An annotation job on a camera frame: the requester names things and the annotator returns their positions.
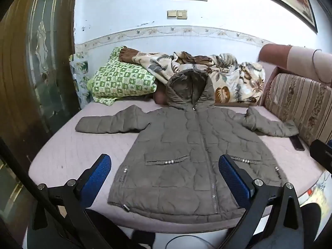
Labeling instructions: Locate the grey quilted hooded jacket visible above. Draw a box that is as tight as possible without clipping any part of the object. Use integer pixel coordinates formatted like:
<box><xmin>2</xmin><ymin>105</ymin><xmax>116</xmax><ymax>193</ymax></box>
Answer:
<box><xmin>75</xmin><ymin>69</ymin><xmax>300</xmax><ymax>225</ymax></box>

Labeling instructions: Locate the black phone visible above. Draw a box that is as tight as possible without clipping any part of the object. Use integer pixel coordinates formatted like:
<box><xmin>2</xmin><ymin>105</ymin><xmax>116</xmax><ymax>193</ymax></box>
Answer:
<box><xmin>289</xmin><ymin>135</ymin><xmax>306</xmax><ymax>151</ymax></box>

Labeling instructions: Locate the green floral cloth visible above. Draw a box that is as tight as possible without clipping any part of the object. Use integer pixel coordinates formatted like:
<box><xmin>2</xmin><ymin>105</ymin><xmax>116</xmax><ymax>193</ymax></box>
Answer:
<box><xmin>70</xmin><ymin>52</ymin><xmax>91</xmax><ymax>109</ymax></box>

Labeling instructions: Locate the striped sofa cushion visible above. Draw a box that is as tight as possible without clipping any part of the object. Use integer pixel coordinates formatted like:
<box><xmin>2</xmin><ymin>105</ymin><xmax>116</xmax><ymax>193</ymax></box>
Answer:
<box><xmin>262</xmin><ymin>73</ymin><xmax>332</xmax><ymax>146</ymax></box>

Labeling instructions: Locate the pink sofa armrest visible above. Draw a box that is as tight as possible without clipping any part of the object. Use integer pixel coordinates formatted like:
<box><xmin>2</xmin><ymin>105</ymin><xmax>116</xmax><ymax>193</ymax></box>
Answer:
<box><xmin>258</xmin><ymin>44</ymin><xmax>332</xmax><ymax>104</ymax></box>

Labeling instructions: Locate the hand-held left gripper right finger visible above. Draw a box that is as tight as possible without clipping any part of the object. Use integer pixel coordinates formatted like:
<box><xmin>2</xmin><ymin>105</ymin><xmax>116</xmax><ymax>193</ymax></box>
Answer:
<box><xmin>218</xmin><ymin>154</ymin><xmax>304</xmax><ymax>249</ymax></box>

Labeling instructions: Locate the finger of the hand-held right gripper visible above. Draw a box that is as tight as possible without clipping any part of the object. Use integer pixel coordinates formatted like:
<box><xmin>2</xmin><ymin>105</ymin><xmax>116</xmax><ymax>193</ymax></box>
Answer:
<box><xmin>310</xmin><ymin>139</ymin><xmax>332</xmax><ymax>173</ymax></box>

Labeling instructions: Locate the black cable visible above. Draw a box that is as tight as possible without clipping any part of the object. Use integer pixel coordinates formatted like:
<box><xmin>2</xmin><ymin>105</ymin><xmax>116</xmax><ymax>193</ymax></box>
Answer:
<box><xmin>165</xmin><ymin>235</ymin><xmax>234</xmax><ymax>249</ymax></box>

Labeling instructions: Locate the yellow floral sheet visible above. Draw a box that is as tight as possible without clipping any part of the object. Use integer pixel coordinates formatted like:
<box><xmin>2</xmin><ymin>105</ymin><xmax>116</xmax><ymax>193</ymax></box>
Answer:
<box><xmin>298</xmin><ymin>171</ymin><xmax>332</xmax><ymax>213</ymax></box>

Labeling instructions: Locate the green patterned pillow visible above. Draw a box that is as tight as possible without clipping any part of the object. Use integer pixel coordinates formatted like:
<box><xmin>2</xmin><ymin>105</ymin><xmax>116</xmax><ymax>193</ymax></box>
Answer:
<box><xmin>87</xmin><ymin>46</ymin><xmax>157</xmax><ymax>106</ymax></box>

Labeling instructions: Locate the leaf print fleece blanket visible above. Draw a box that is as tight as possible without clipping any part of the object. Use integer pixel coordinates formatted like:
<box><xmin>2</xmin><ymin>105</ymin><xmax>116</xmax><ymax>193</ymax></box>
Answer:
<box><xmin>119</xmin><ymin>46</ymin><xmax>266</xmax><ymax>107</ymax></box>

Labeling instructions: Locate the black rod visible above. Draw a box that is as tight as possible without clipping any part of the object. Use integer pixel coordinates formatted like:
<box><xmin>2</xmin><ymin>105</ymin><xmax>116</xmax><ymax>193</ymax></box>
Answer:
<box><xmin>0</xmin><ymin>137</ymin><xmax>86</xmax><ymax>249</ymax></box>

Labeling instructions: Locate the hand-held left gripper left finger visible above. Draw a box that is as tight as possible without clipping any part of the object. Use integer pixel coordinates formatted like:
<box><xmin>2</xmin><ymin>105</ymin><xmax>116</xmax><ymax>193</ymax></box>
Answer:
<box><xmin>27</xmin><ymin>154</ymin><xmax>115</xmax><ymax>249</ymax></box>

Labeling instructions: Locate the wooden door with glass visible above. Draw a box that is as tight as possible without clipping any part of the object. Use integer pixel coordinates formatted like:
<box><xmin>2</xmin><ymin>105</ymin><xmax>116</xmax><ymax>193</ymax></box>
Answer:
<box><xmin>0</xmin><ymin>0</ymin><xmax>81</xmax><ymax>239</ymax></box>

